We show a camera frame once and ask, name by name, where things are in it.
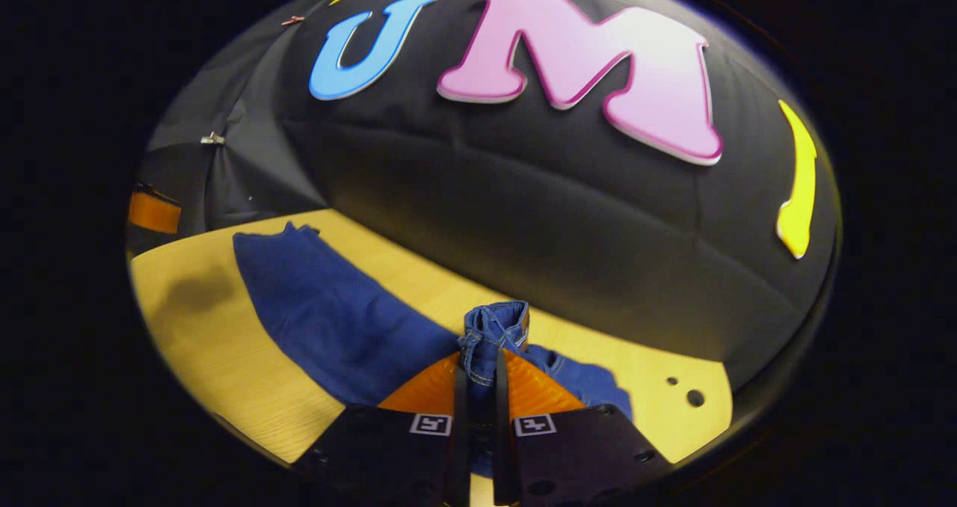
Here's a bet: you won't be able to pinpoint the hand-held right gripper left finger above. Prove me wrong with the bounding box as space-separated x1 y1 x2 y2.
294 351 470 507

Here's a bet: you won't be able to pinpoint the blue jeans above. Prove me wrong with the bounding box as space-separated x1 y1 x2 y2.
233 221 635 479

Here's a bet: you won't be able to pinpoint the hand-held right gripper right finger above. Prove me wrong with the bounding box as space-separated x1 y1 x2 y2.
492 348 675 507

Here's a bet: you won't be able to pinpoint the black backdrop cloth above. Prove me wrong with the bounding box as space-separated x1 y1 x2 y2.
127 0 843 418

